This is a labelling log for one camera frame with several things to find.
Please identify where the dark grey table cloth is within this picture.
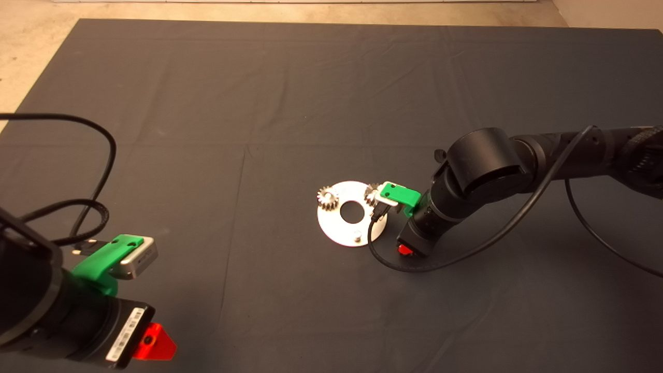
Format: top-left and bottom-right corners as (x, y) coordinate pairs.
(0, 20), (663, 373)

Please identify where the green right camera mount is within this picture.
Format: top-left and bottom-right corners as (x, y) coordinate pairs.
(380, 181), (422, 217)

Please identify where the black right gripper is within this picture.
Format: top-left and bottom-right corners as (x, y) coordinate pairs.
(396, 207), (443, 258)

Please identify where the black left camera cable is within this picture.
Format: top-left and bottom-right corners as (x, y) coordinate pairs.
(0, 113), (117, 254)

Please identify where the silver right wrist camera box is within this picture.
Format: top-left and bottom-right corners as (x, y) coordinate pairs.
(373, 194), (400, 214)

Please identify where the small steel planetary gear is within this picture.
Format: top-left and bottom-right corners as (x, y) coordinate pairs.
(364, 182), (384, 207)
(317, 186), (340, 210)

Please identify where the green left camera mount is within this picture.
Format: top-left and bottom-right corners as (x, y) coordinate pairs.
(71, 235), (144, 297)

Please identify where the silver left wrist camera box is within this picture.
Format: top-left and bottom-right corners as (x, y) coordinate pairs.
(118, 237), (158, 280)

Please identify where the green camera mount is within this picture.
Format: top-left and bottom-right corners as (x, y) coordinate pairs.
(380, 181), (422, 217)
(71, 235), (144, 297)

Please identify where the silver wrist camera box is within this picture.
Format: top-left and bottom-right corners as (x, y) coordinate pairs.
(118, 237), (158, 280)
(373, 194), (400, 214)

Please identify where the round metal carrier plate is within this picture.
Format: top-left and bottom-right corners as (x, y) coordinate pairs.
(316, 181), (388, 248)

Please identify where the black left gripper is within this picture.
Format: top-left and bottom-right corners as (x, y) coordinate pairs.
(41, 295), (177, 369)

